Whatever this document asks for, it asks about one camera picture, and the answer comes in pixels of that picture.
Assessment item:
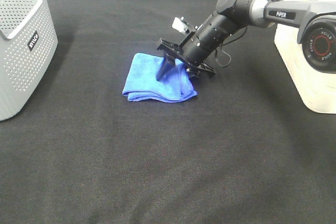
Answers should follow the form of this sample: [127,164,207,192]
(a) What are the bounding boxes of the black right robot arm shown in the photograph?
[156,0,335,80]

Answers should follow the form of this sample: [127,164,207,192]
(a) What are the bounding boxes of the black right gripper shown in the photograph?
[156,38,216,81]

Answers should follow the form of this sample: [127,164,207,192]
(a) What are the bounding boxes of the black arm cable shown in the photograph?
[214,26,249,68]

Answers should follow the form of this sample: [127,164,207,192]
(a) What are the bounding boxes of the black table cloth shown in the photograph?
[1,0,335,223]

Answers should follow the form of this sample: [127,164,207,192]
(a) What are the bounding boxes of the grey perforated laundry basket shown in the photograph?
[1,0,58,121]

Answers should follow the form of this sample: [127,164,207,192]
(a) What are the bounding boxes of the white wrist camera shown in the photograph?
[172,17,190,35]

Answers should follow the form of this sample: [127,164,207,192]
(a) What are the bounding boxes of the blue towel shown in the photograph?
[122,53,197,103]

